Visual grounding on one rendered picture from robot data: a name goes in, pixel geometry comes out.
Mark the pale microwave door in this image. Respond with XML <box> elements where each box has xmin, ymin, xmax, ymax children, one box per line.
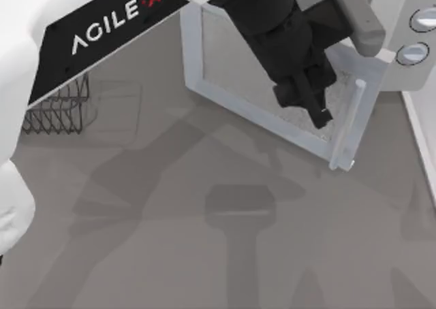
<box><xmin>179</xmin><ymin>1</ymin><xmax>396</xmax><ymax>172</ymax></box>

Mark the pale microwave oven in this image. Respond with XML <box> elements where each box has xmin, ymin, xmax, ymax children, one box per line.
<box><xmin>299</xmin><ymin>0</ymin><xmax>436</xmax><ymax>93</ymax></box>

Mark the microwave knob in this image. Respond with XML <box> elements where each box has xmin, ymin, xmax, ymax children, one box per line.
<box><xmin>395</xmin><ymin>41</ymin><xmax>431</xmax><ymax>66</ymax></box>
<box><xmin>407</xmin><ymin>5</ymin><xmax>436</xmax><ymax>33</ymax></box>

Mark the dark wire basket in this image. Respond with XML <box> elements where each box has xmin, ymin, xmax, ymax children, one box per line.
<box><xmin>21</xmin><ymin>71</ymin><xmax>91</xmax><ymax>135</ymax></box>

